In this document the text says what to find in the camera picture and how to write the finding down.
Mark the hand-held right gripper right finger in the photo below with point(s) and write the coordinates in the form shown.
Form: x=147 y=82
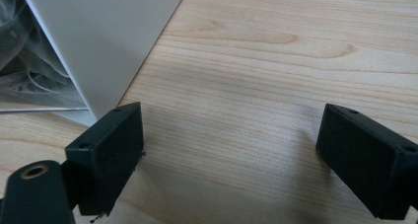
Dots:
x=368 y=158

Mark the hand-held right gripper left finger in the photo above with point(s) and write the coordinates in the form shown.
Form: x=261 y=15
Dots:
x=108 y=161

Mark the white open box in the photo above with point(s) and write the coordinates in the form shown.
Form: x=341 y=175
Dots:
x=98 y=43

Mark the clear plastic wrap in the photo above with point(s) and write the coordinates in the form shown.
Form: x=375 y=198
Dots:
x=29 y=53

